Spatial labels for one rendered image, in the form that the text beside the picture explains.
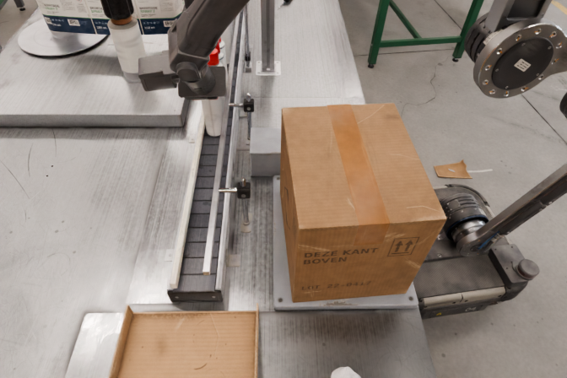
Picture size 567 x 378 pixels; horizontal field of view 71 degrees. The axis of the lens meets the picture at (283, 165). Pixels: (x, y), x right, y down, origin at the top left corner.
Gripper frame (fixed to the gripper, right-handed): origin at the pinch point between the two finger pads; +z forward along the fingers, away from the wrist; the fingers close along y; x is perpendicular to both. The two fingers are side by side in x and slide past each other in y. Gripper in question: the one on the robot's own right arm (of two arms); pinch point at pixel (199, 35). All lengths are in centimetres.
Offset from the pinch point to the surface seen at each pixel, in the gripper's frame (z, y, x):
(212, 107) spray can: 3.5, 30.7, 6.3
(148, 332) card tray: 19, 82, -3
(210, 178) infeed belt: 14.2, 45.7, 6.1
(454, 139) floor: 102, -62, 133
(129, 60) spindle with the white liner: 5.6, 4.8, -21.4
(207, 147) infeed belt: 14.1, 34.5, 4.1
